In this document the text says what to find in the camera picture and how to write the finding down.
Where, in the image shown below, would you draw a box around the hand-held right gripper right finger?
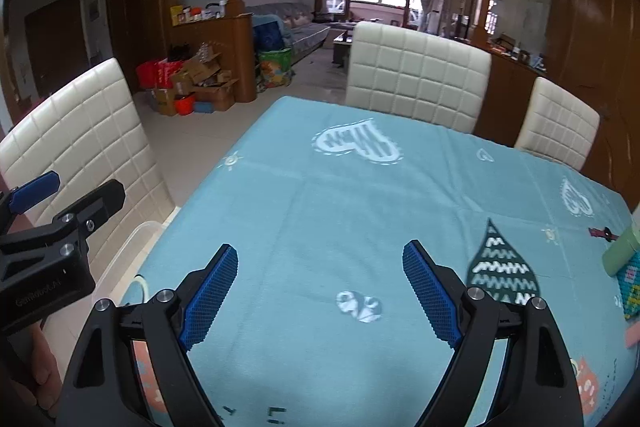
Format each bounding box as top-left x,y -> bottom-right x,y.
402,239 -> 585,427

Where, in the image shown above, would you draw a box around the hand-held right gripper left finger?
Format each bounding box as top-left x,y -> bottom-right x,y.
62,243 -> 240,427

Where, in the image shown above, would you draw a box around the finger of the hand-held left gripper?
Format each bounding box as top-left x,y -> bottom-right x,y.
0,171 -> 62,230
52,179 -> 127,260

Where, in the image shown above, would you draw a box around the clear plastic bin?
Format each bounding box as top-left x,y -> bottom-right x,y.
92,218 -> 176,308

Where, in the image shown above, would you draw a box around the person's left hand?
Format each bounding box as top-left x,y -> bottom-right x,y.
0,324 -> 66,410

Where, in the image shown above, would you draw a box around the cream quilted dining chair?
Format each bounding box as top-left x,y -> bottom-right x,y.
514,77 -> 601,172
0,57 -> 173,258
345,21 -> 493,135

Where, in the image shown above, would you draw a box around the small yellow brown cardboard box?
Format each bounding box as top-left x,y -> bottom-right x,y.
150,88 -> 178,116

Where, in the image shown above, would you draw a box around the blue printed tablecloth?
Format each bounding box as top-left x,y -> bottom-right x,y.
120,96 -> 636,427

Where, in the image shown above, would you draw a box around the red gift bags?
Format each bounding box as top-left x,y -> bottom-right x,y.
136,59 -> 181,88

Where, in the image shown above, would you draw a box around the open cardboard box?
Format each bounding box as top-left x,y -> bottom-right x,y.
172,52 -> 223,88

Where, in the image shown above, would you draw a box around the pale green cup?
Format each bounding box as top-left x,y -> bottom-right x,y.
601,224 -> 640,278

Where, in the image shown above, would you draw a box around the colourful woven pouch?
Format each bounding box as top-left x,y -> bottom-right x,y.
614,252 -> 640,320

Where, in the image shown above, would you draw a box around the row of bottles and boxes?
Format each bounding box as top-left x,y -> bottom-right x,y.
170,0 -> 228,25

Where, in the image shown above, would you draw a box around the colourful shopping bag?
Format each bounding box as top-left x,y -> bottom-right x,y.
257,48 -> 293,88

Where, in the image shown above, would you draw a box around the blue cloth bundle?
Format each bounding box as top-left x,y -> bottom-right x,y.
252,14 -> 286,54

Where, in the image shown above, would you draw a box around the grey blue sofa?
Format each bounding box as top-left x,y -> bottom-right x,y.
245,2 -> 333,62

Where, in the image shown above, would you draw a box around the dark coffee table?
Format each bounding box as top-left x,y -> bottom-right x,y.
332,29 -> 353,68

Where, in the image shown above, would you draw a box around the white standing air conditioner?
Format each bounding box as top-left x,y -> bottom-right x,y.
431,0 -> 447,35

